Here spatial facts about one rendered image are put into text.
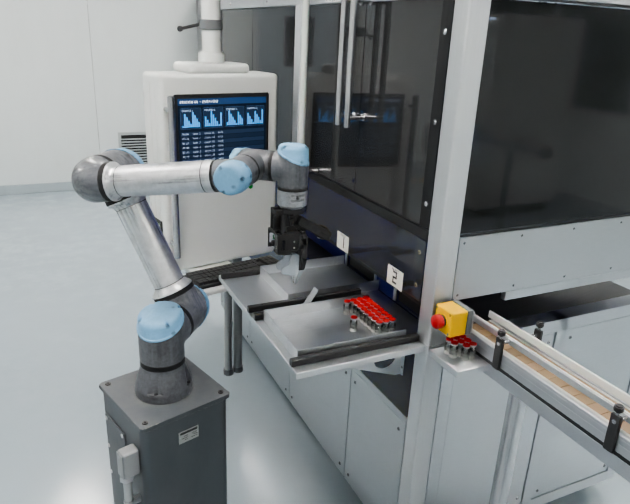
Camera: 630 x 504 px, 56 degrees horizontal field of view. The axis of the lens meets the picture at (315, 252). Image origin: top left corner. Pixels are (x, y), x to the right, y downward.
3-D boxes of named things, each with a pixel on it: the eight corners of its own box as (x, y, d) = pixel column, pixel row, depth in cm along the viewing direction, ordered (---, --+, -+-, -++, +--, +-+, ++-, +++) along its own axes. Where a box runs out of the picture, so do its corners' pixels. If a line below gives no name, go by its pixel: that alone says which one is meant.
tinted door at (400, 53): (356, 191, 198) (369, 1, 177) (432, 230, 161) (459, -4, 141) (354, 192, 198) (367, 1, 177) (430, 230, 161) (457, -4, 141)
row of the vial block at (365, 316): (354, 310, 187) (355, 297, 186) (383, 336, 172) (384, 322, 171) (348, 311, 187) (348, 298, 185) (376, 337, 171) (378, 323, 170)
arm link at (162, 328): (129, 364, 151) (126, 316, 146) (154, 339, 163) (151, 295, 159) (173, 371, 149) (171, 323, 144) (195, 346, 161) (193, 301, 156)
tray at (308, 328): (361, 303, 193) (362, 294, 192) (404, 340, 171) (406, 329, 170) (263, 320, 179) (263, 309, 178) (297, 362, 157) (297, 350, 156)
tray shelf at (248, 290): (337, 263, 231) (337, 259, 231) (446, 346, 172) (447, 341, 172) (218, 279, 211) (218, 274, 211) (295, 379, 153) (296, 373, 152)
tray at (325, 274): (343, 263, 226) (343, 255, 225) (378, 289, 204) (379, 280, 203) (259, 274, 212) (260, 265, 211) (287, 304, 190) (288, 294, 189)
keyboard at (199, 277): (270, 259, 248) (270, 253, 248) (288, 269, 238) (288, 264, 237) (181, 277, 226) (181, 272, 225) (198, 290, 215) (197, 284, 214)
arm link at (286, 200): (300, 184, 151) (313, 192, 144) (299, 201, 152) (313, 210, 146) (272, 186, 148) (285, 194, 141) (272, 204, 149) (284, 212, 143)
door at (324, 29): (299, 163, 237) (304, 5, 217) (355, 191, 198) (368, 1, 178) (298, 163, 237) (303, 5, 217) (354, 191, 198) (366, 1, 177)
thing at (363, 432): (359, 295, 413) (368, 171, 382) (608, 495, 239) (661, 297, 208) (220, 318, 371) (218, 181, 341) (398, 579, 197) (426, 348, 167)
